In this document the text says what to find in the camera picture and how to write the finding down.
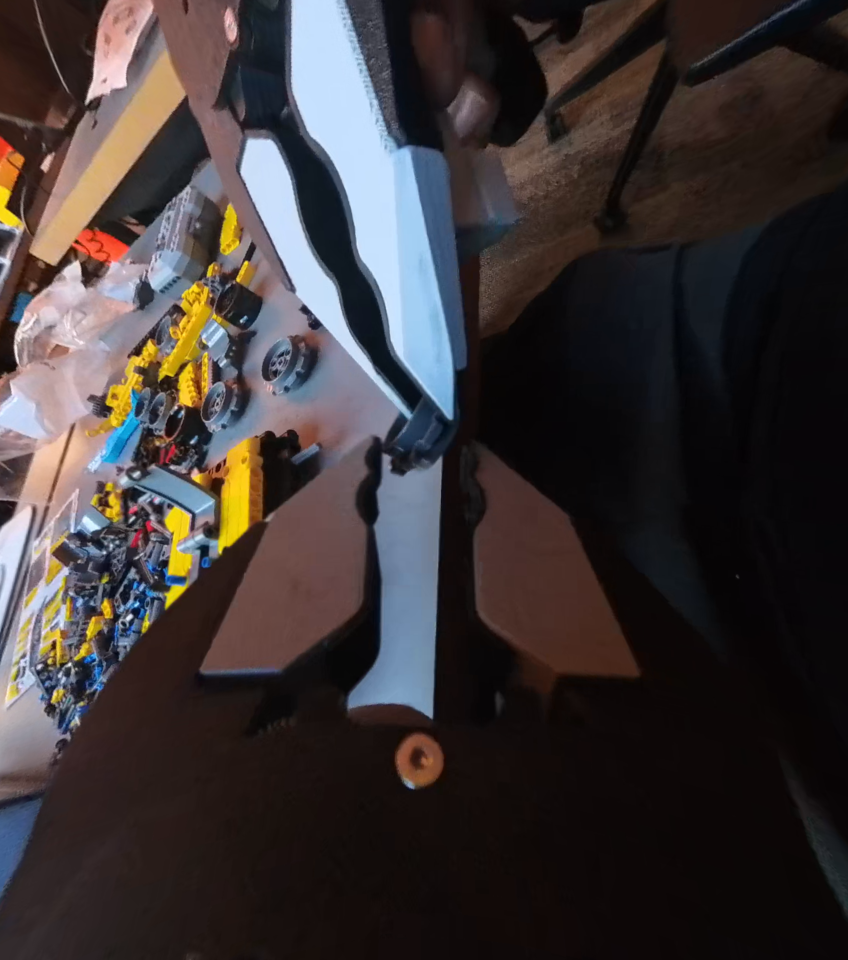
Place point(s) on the heap of yellow beams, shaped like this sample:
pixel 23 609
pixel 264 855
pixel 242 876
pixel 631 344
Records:
pixel 191 330

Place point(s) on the paper sheet with line drawings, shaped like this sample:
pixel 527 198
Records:
pixel 120 37

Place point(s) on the blue brick separator tool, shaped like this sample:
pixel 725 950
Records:
pixel 120 444

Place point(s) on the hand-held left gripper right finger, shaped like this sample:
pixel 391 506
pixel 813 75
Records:
pixel 544 600

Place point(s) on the partly built yellow vehicle model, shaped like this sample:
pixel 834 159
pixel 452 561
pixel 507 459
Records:
pixel 244 487

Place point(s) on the yellow sticker sheet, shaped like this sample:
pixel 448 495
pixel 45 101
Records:
pixel 34 600

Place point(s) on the black chair base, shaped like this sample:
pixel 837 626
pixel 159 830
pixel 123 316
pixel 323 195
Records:
pixel 768 37

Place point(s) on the grey desk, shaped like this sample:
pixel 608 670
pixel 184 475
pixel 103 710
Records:
pixel 401 600

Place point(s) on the clear plastic bag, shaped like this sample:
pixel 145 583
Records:
pixel 41 360

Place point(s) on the black wheel rim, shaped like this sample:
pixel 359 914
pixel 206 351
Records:
pixel 180 431
pixel 240 304

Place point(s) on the person's leg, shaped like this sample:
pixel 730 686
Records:
pixel 693 450

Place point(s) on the pale adjoining table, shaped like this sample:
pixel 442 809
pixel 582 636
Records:
pixel 109 150

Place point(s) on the grey battery box brick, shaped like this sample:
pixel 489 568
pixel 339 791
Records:
pixel 176 247

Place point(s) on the person's right hand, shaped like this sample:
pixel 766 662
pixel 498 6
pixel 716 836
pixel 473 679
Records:
pixel 469 97

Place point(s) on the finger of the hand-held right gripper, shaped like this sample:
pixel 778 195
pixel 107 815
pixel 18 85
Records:
pixel 424 262
pixel 274 217

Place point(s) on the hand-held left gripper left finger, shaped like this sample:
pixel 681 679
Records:
pixel 296 592

